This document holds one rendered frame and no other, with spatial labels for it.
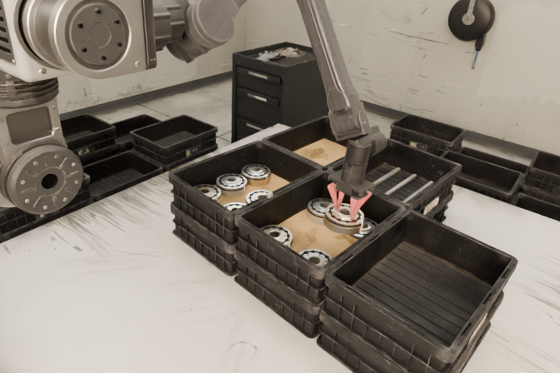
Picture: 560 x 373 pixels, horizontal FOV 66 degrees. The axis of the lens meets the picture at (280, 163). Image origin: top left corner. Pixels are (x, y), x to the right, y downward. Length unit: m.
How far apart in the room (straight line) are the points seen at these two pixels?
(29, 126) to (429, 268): 1.00
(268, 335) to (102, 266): 0.54
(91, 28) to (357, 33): 4.20
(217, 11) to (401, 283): 0.79
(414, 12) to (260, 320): 3.69
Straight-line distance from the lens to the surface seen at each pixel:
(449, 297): 1.18
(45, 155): 0.92
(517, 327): 1.39
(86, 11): 0.62
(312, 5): 1.03
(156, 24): 0.68
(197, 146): 2.44
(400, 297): 1.13
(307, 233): 1.26
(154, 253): 1.40
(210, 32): 0.73
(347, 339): 1.04
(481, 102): 4.39
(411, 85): 4.55
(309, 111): 3.04
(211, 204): 1.20
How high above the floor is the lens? 1.58
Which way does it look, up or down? 27 degrees down
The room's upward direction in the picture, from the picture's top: 4 degrees clockwise
